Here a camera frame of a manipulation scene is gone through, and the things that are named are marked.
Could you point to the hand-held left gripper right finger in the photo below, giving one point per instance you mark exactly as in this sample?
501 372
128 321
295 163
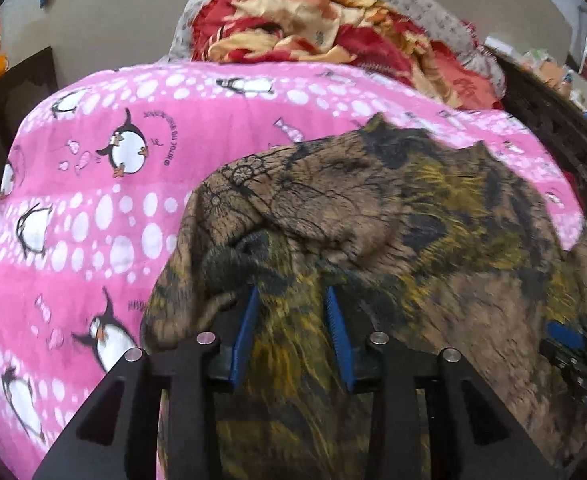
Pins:
338 336

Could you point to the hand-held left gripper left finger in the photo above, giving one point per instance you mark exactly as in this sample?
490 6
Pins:
247 336

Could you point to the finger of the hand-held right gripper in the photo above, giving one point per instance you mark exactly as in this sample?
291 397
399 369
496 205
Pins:
566 336

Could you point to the brown patterned garment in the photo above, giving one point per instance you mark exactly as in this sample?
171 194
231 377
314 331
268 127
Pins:
373 220

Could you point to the pink penguin blanket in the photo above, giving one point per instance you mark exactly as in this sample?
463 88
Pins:
93 230

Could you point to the dark wooden headboard shelf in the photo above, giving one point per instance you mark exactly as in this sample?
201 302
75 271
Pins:
548 105

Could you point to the red floral quilt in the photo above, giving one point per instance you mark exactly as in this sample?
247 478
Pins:
373 42

